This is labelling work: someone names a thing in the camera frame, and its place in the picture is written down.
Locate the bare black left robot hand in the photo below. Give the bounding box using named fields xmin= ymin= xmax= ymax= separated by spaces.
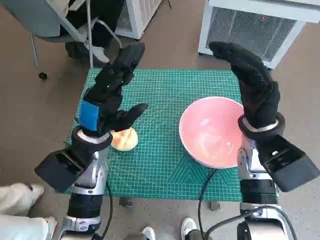
xmin=79 ymin=41 xmax=149 ymax=137

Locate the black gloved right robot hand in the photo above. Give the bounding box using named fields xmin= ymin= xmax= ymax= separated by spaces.
xmin=208 ymin=41 xmax=281 ymax=130

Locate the pink bowl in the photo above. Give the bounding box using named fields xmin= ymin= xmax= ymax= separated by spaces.
xmin=178 ymin=96 xmax=247 ymax=169

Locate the round pale bread bun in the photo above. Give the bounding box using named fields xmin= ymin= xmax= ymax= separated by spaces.
xmin=109 ymin=126 xmax=139 ymax=152

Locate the green cutting mat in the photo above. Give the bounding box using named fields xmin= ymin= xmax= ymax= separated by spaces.
xmin=64 ymin=67 xmax=245 ymax=202

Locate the seated person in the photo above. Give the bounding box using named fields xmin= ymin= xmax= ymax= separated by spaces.
xmin=59 ymin=0 xmax=126 ymax=63

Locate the large white mesh-front cabinet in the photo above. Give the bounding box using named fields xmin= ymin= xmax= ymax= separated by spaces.
xmin=198 ymin=0 xmax=320 ymax=70

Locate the small white mesh-front cabinet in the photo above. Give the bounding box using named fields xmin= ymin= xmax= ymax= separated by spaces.
xmin=113 ymin=0 xmax=163 ymax=40

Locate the grey-blue office chair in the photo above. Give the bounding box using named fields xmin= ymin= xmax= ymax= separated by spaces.
xmin=0 ymin=0 xmax=123 ymax=80

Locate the white shoe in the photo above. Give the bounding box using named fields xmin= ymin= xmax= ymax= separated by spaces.
xmin=180 ymin=216 xmax=198 ymax=237
xmin=141 ymin=226 xmax=156 ymax=240

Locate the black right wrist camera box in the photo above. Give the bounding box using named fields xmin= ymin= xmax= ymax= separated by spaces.
xmin=257 ymin=134 xmax=320 ymax=193

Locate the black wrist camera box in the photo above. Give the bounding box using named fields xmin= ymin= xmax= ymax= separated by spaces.
xmin=257 ymin=134 xmax=320 ymax=193
xmin=34 ymin=147 xmax=94 ymax=193

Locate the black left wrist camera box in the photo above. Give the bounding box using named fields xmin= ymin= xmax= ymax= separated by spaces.
xmin=34 ymin=147 xmax=94 ymax=193

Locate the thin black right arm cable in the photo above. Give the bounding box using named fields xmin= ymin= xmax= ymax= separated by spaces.
xmin=198 ymin=168 xmax=218 ymax=240

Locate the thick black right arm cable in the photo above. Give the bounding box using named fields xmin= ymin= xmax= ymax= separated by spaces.
xmin=203 ymin=204 xmax=298 ymax=240

